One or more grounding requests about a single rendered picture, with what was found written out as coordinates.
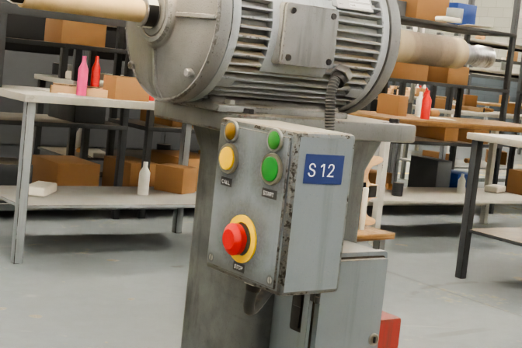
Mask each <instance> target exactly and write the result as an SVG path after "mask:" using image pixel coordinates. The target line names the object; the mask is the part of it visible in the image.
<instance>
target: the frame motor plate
mask: <svg viewBox="0 0 522 348"><path fill-rule="evenodd" d="M154 116H155V117H158V118H162V119H166V120H173V121H176V122H180V123H185V124H191V125H195V126H199V127H206V128H210V129H214V130H217V131H220V130H221V121H222V119H224V118H225V117H230V118H243V119H256V120H279V121H283V122H288V123H292V124H300V125H304V126H309V127H317V128H321V129H325V118H323V117H300V116H288V115H275V114H263V113H254V109H250V108H244V109H243V112H242V113H240V112H228V111H227V112H220V111H215V110H207V109H202V108H198V107H193V106H186V105H181V104H177V103H169V102H162V101H159V100H157V99H156V100H155V110H154ZM399 121H400V119H396V118H390V119H389V121H387V120H377V119H372V118H367V117H358V116H353V115H348V114H347V119H336V120H335V122H336V123H335V125H336V126H335V131H338V132H343V133H347V134H352V135H353V136H354V137H355V141H382V142H398V143H413V142H414V141H415V136H416V126H414V125H411V124H401V123H399Z"/></svg>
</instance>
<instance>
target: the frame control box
mask: <svg viewBox="0 0 522 348"><path fill-rule="evenodd" d="M229 120H236V122H237V123H238V126H239V130H238V138H237V140H236V141H235V142H233V143H230V142H228V141H227V140H226V139H225V136H224V127H225V124H226V123H227V122H228V121H229ZM274 128H278V129H280V130H281V131H282V134H283V138H284V142H283V146H282V148H281V149H280V150H279V151H278V152H272V151H271V150H270V149H268V146H267V143H266V139H267V135H268V133H269V132H270V130H272V129H274ZM354 145H355V137H354V136H353V135H352V134H347V133H343V132H338V131H334V130H326V129H321V128H317V127H309V126H304V125H300V124H292V123H288V122H283V121H279V120H256V119H243V118H230V117H225V118H224V119H222V121H221V130H220V138H219V145H218V154H217V168H216V176H215V184H214V198H213V206H212V214H211V228H210V236H209V244H208V252H207V266H208V267H210V268H212V269H214V270H217V271H219V272H222V273H225V274H227V275H229V276H231V277H234V278H236V279H239V280H242V281H244V283H245V297H244V301H243V306H242V310H243V311H244V312H245V314H246V315H247V316H252V315H254V314H256V313H257V312H258V311H259V310H260V309H261V308H262V307H263V306H264V304H265V303H266V302H267V301H268V299H269V298H270V296H271V295H272V294H275V295H278V296H291V295H300V294H318V293H329V292H335V291H337V289H338V286H339V273H340V266H341V259H342V252H343V239H344V232H345V225H346V212H347V205H348V199H349V191H350V179H351V172H352V164H353V152H354ZM224 147H230V148H231V149H232V151H233V153H234V163H233V166H232V167H231V169H229V170H224V169H223V168H222V167H221V165H220V160H219V157H220V153H221V150H222V149H223V148H224ZM267 157H274V158H275V159H276V160H277V164H278V173H277V177H276V179H275V180H274V181H273V182H268V181H266V180H265V179H264V178H263V174H262V164H263V161H264V160H265V159H266V158H267ZM231 223H239V224H240V225H241V226H242V227H243V228H244V230H245V233H246V236H247V243H246V245H245V249H244V251H243V252H242V253H241V254H240V255H237V256H232V255H229V254H228V253H227V252H226V250H225V248H224V245H223V242H222V237H223V233H224V229H225V228H226V226H227V225H228V224H231ZM257 293H258V294H257Z"/></svg>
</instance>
